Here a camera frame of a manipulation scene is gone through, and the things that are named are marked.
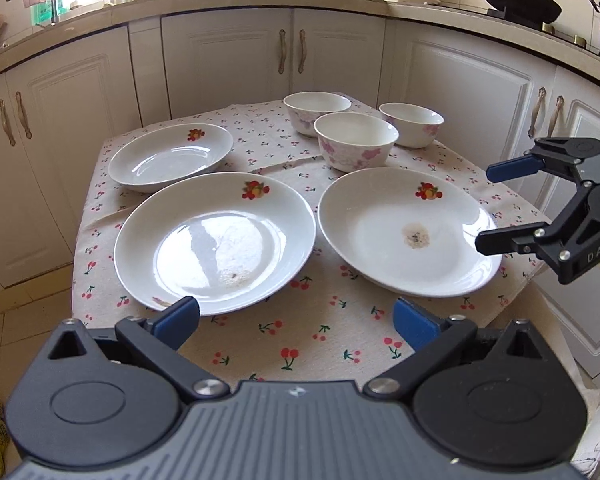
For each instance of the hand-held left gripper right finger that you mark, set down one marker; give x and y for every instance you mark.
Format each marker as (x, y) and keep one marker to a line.
(415, 325)

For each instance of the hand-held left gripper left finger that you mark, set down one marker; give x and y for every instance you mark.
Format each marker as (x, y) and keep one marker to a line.
(177, 322)

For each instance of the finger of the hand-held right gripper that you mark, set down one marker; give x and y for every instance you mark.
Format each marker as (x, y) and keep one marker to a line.
(497, 242)
(510, 169)

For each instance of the large white fruit-print plate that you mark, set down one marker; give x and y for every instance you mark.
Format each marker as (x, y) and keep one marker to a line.
(205, 240)
(380, 230)

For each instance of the white pink-flower bowl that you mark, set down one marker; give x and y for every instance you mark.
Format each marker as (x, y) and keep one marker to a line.
(412, 132)
(355, 152)
(305, 117)

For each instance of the small white fruit-print plate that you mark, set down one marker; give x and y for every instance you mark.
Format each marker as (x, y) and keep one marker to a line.
(165, 160)

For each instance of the cherry-print tablecloth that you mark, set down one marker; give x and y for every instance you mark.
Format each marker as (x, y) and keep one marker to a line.
(305, 330)

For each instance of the green dish soap bottle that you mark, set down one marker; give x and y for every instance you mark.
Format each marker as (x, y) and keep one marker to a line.
(42, 15)

